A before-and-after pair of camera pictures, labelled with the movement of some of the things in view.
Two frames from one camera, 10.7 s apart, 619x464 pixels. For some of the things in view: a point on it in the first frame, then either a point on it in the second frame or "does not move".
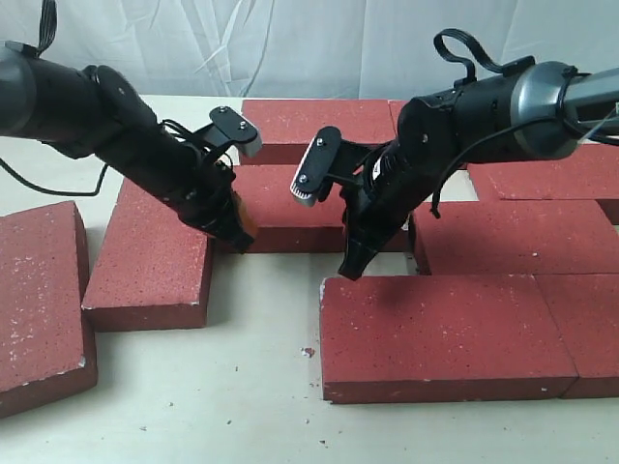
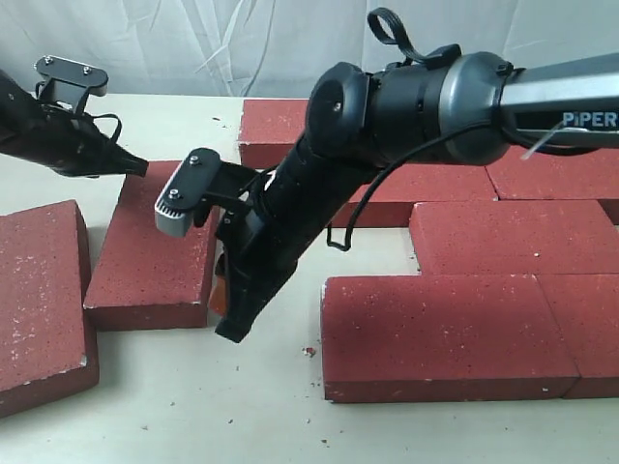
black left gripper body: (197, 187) → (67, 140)
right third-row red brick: (544, 237) does not move
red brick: (405, 338) does not move
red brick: (47, 346) does not move
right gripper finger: (364, 243) → (256, 269)
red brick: (585, 308) does not move
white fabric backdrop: (368, 49) does not move
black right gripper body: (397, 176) → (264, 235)
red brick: (154, 269) does not move
